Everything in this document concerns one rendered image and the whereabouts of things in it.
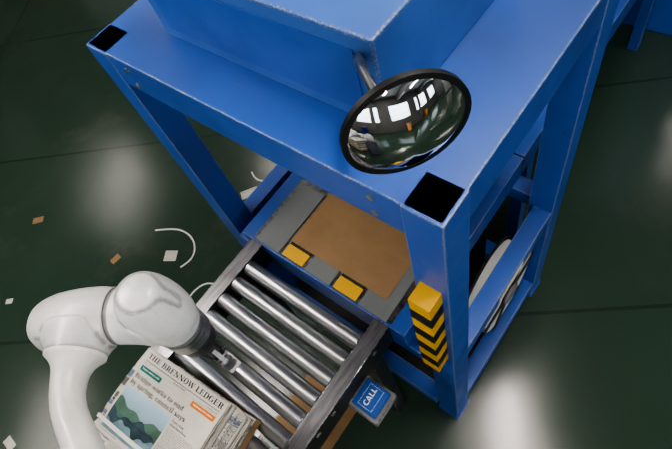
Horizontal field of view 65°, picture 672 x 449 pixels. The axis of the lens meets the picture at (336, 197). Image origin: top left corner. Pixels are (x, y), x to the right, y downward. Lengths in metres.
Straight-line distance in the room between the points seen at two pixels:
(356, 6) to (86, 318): 0.67
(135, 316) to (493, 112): 0.67
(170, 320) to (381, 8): 0.59
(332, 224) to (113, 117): 2.31
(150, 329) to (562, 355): 1.78
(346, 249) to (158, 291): 0.86
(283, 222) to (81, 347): 0.93
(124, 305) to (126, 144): 2.66
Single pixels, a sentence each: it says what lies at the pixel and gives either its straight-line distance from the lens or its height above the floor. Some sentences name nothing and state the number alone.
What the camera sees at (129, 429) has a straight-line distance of 1.45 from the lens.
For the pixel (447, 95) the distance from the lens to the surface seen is 0.63.
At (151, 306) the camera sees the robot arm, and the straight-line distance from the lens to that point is 0.90.
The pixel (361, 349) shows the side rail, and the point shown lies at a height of 0.80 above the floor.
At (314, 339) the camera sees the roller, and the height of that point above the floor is 0.80.
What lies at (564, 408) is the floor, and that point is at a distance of 2.33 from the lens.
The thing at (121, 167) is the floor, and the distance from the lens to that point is 3.42.
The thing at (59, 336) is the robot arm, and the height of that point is 1.51.
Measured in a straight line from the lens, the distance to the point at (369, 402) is 1.57.
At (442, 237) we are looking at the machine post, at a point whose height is 1.52.
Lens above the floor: 2.25
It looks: 56 degrees down
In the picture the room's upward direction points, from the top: 21 degrees counter-clockwise
